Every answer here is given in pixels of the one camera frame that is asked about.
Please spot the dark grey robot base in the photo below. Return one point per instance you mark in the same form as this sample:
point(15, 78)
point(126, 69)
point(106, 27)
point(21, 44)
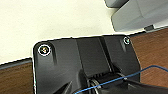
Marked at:
point(60, 66)

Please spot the white floor rug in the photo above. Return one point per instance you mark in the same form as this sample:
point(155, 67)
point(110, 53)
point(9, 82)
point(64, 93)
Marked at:
point(50, 20)

